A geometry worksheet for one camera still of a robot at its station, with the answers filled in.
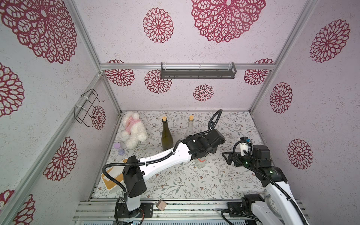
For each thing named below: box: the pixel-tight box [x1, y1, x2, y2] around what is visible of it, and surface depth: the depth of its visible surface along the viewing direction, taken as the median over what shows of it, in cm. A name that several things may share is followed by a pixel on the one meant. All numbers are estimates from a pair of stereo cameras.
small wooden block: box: [155, 199, 167, 211], surface depth 76 cm
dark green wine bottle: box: [161, 116, 174, 151], surface depth 83 cm
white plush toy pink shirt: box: [121, 111, 148, 149], surface depth 102 cm
